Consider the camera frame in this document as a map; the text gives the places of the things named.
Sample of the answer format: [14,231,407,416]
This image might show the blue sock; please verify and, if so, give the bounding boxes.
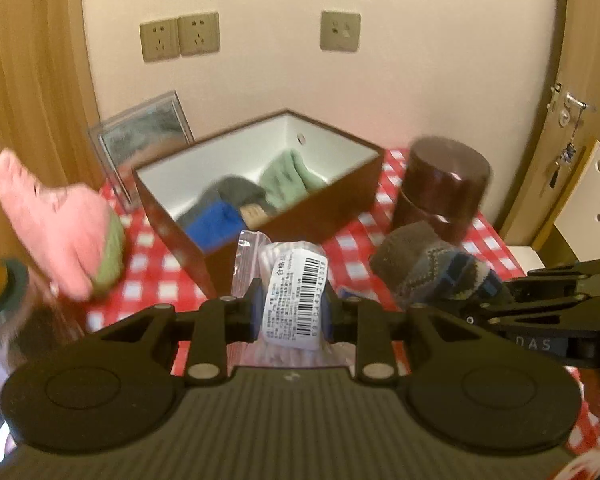
[184,202,247,254]

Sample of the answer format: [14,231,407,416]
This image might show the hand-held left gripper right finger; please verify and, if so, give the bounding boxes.
[324,290,482,382]

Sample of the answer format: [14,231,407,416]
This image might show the silver door handle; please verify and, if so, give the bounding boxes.
[549,82,597,129]

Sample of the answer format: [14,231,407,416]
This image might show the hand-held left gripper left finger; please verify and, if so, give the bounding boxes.
[99,279,264,380]

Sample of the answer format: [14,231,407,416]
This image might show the tan cloth item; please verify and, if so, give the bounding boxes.
[239,202,275,227]

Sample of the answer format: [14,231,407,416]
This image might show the brown box with white inside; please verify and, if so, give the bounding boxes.
[131,108,387,297]

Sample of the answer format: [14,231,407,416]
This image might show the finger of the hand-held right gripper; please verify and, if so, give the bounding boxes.
[505,258,600,306]
[447,294,600,333]

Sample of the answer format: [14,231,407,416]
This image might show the green fleece cloth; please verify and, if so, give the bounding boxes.
[257,150,326,212]

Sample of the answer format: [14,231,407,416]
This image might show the red checkered tablecloth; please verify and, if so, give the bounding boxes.
[82,147,600,457]

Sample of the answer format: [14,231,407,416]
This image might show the wooden panel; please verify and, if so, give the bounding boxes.
[0,0,103,261]

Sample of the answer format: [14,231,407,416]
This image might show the pink starfish plush toy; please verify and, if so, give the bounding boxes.
[0,149,127,302]

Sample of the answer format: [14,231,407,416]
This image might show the beige wall socket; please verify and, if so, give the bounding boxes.
[139,18,181,64]
[319,9,362,53]
[177,10,221,57]

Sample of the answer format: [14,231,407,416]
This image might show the grey patterned sock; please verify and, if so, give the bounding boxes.
[369,221,513,312]

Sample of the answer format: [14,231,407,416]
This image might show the clear picture frame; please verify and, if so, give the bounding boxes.
[87,90,196,212]

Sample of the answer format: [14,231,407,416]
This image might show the white chair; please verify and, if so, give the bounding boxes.
[504,139,600,273]

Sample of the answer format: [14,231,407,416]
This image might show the wooden door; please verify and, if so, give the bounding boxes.
[497,0,600,247]

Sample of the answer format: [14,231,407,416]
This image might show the dark brown round jar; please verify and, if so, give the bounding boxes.
[391,136,492,247]

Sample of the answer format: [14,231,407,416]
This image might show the bunch of keys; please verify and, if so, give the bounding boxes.
[546,125,579,187]

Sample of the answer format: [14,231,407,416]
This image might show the bag of cotton swabs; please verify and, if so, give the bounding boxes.
[231,230,355,370]

